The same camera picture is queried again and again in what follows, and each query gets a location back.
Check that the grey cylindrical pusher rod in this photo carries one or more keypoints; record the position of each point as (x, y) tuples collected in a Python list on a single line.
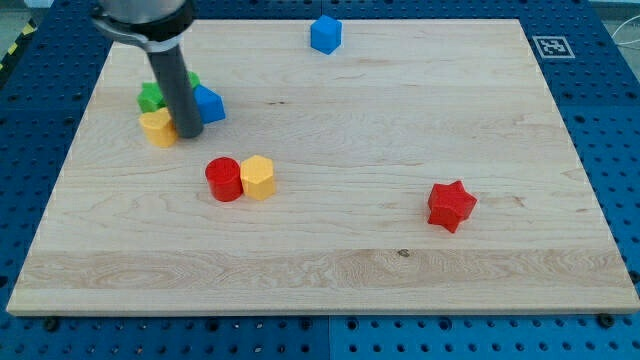
[(172, 77)]

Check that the grey robot arm flange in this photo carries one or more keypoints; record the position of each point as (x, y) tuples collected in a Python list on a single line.
[(152, 25)]

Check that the white fiducial marker tag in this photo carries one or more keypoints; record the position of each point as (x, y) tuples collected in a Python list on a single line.
[(553, 47)]

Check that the green star block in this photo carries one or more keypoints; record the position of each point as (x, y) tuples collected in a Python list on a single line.
[(150, 98)]

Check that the blue triangle block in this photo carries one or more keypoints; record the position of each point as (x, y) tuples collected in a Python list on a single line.
[(210, 104)]

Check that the blue cube block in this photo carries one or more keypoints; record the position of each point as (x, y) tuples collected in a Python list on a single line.
[(326, 34)]

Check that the red star block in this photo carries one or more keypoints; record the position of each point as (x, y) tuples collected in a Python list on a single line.
[(449, 205)]

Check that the red cylinder block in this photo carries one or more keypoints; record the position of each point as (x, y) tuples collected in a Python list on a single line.
[(223, 177)]

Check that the yellow hexagon block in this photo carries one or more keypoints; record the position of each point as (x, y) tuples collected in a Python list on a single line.
[(257, 177)]

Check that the light wooden board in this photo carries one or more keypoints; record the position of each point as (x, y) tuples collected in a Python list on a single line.
[(358, 138)]

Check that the yellow heart block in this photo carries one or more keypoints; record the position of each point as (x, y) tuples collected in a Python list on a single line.
[(158, 128)]

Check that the black yellow hazard tape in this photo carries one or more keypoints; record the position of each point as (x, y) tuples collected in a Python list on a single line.
[(18, 47)]

